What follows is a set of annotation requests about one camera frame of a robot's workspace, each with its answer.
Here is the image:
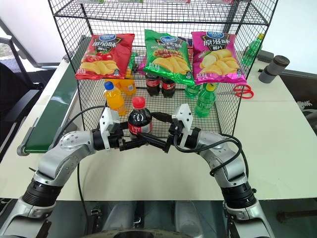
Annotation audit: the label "red scissors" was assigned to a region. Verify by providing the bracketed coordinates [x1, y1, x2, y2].
[232, 84, 255, 100]

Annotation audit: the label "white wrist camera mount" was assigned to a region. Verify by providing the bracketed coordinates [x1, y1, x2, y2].
[100, 107, 121, 150]
[171, 103, 194, 147]

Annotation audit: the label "orange soda bottle blue cap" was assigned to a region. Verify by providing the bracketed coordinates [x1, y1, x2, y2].
[103, 81, 128, 117]

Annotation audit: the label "cola bottle red cap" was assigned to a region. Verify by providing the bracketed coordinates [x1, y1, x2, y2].
[127, 96, 153, 136]

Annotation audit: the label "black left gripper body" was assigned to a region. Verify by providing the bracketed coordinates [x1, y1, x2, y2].
[108, 123, 127, 152]

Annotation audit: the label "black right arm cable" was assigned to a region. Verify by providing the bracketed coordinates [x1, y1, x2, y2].
[173, 133, 249, 177]

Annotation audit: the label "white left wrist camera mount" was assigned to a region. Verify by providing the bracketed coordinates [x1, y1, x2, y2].
[100, 107, 121, 150]

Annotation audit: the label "dark rounded glossy housing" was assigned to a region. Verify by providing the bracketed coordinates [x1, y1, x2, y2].
[83, 200, 231, 238]

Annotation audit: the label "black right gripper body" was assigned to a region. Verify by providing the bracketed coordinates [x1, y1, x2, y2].
[167, 118, 185, 150]

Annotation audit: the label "black wire mesh rack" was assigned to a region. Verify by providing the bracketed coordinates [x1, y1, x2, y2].
[47, 0, 279, 140]

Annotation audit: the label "green potato chips bag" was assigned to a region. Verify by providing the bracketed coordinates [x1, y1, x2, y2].
[143, 29, 196, 86]

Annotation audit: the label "small green snack packet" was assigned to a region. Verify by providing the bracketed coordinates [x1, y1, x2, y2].
[127, 52, 140, 76]

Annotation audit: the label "cola bottle red label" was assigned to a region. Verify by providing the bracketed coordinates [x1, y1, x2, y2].
[145, 72, 162, 97]
[161, 76, 176, 99]

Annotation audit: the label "dark purple snack bag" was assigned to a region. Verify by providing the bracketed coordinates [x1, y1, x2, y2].
[177, 36, 194, 49]

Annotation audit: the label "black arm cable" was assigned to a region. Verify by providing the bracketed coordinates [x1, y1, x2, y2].
[173, 133, 249, 177]
[50, 105, 108, 225]

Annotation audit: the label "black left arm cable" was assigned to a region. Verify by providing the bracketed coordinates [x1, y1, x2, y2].
[50, 105, 108, 225]

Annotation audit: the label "grey cylinder stack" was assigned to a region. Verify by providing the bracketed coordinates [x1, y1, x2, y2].
[258, 55, 291, 84]

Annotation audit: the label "green conveyor belt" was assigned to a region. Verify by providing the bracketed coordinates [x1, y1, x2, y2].
[16, 34, 87, 157]

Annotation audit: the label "black office chair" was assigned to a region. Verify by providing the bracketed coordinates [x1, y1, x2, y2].
[0, 17, 45, 156]

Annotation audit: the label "red potato chips bag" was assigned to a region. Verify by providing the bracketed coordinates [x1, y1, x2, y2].
[74, 33, 136, 81]

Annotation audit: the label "green soda bottle yellow cap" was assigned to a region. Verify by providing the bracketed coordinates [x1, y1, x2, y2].
[241, 33, 265, 67]
[194, 82, 219, 119]

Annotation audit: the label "magenta potato chips bag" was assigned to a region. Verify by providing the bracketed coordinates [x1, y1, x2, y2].
[191, 30, 248, 86]

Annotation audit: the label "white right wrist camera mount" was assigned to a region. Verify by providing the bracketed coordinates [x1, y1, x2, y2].
[171, 103, 194, 147]

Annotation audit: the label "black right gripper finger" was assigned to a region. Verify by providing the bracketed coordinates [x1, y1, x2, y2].
[137, 132, 172, 153]
[151, 112, 174, 124]

